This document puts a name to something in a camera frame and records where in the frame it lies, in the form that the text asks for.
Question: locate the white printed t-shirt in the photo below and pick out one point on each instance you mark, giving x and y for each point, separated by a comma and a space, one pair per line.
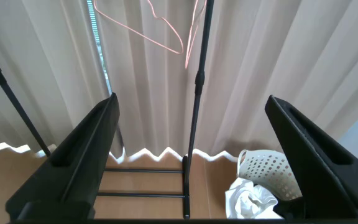
244, 202

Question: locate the white laundry basket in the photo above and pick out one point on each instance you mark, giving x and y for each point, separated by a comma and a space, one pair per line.
269, 171

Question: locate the beige curtain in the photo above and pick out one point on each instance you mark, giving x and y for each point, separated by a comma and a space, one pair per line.
259, 62

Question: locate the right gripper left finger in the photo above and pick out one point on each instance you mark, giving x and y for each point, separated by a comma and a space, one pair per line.
73, 174

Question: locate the black clothes rack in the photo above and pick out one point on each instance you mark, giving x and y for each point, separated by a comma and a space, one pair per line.
199, 81

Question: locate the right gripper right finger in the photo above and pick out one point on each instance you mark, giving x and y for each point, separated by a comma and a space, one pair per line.
328, 186

